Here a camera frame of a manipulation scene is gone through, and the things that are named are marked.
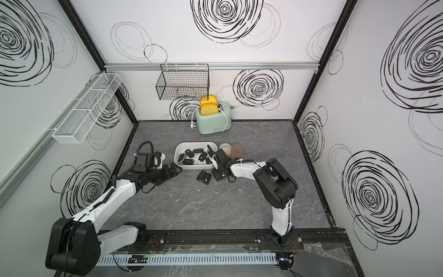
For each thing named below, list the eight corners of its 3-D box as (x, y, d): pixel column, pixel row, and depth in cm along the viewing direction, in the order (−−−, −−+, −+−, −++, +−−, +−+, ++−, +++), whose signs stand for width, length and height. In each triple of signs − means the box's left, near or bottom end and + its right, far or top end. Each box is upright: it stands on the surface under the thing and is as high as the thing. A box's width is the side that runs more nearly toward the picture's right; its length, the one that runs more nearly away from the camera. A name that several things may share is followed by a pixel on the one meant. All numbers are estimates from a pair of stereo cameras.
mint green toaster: (198, 136, 115) (195, 118, 102) (199, 125, 121) (197, 107, 108) (227, 136, 115) (227, 118, 102) (226, 125, 121) (227, 107, 108)
